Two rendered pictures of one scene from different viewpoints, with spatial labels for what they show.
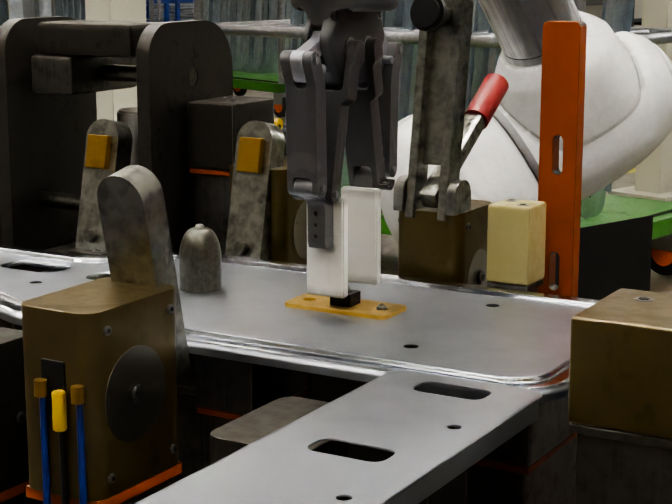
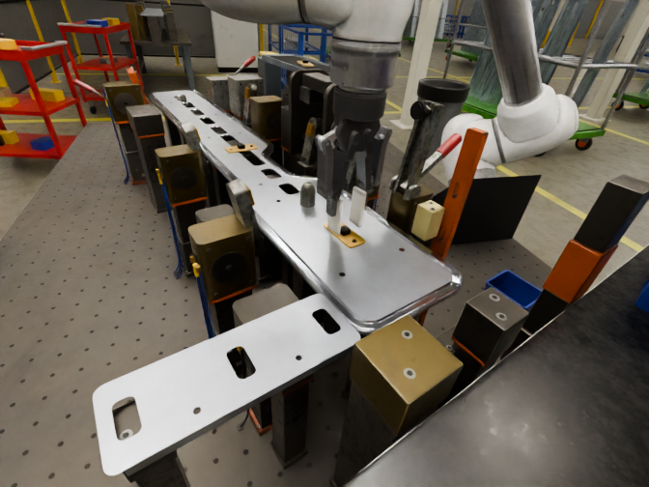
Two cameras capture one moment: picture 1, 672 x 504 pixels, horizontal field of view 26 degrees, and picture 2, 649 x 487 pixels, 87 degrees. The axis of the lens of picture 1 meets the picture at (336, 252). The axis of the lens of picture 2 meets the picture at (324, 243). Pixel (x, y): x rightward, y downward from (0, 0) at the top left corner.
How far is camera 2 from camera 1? 0.57 m
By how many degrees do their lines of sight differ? 32
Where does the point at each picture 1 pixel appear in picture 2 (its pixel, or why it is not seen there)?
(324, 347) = (309, 264)
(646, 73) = (563, 117)
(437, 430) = (289, 358)
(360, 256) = (355, 214)
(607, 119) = (537, 133)
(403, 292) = (375, 228)
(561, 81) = (466, 158)
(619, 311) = (381, 346)
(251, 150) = not seen: hidden behind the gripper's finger
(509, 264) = (419, 230)
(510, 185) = (487, 151)
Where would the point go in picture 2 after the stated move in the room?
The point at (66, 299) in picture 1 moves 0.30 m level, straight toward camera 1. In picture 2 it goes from (206, 228) to (18, 409)
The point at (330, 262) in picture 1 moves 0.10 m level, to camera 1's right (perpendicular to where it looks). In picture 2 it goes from (334, 220) to (390, 238)
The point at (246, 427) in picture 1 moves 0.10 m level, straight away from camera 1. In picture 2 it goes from (249, 302) to (281, 264)
